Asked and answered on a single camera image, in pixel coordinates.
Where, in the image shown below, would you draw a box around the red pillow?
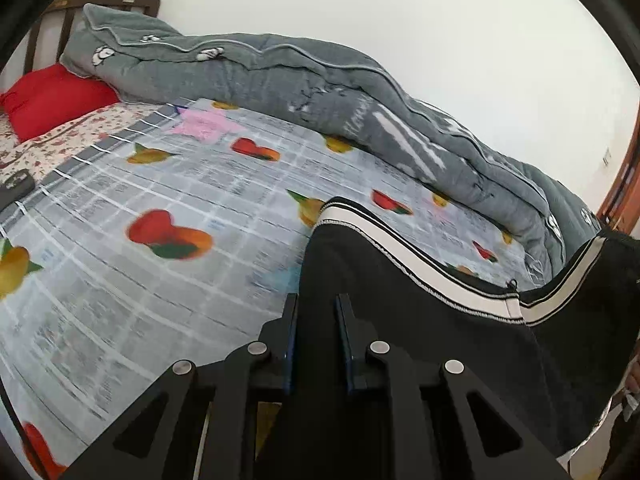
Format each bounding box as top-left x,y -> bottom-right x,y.
0,63 -> 121,144

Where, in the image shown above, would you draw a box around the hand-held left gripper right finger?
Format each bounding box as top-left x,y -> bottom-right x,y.
335,293 -> 569,480

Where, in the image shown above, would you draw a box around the black pants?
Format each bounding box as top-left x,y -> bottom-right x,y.
254,197 -> 640,480

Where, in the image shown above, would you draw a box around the wooden headboard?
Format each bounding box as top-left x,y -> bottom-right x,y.
22,0 -> 161,74

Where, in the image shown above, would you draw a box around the floral bed sheet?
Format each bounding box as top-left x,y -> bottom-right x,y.
0,102 -> 167,197

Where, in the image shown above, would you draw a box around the person's right hand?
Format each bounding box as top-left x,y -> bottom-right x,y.
625,351 -> 640,395

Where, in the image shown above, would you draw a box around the small dark object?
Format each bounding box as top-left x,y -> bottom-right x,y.
0,172 -> 36,207

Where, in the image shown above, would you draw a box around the grey floral quilt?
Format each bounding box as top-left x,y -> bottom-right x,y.
60,2 -> 609,289

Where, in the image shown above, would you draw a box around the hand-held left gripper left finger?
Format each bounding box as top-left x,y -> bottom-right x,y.
61,293 -> 301,480

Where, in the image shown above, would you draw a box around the fruit print plastic sheet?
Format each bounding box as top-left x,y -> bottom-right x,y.
0,97 -> 551,480

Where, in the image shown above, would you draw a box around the orange wooden door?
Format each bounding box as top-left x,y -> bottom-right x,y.
597,147 -> 640,234

